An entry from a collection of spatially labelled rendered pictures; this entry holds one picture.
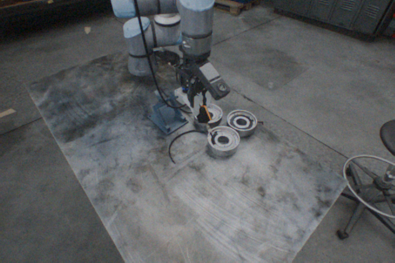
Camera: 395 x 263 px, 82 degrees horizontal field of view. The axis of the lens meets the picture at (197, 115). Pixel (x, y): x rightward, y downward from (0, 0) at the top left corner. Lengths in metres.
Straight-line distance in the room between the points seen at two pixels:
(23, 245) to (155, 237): 1.21
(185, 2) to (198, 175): 0.47
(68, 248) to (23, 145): 0.98
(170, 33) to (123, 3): 0.49
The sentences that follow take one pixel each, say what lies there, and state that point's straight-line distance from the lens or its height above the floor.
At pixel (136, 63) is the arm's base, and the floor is 0.86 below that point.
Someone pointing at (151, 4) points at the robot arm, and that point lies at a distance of 0.61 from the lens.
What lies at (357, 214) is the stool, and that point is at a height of 0.09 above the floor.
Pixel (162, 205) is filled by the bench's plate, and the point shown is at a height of 0.80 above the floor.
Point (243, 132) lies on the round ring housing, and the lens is 0.80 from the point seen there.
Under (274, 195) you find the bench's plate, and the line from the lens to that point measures 0.72.
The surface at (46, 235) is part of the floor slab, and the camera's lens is 1.73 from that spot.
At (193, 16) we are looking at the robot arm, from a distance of 0.53.
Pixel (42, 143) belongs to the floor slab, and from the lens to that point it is 2.21.
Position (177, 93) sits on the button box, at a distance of 0.92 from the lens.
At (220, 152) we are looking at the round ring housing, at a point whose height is 0.83.
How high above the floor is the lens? 1.41
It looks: 43 degrees down
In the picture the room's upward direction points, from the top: straight up
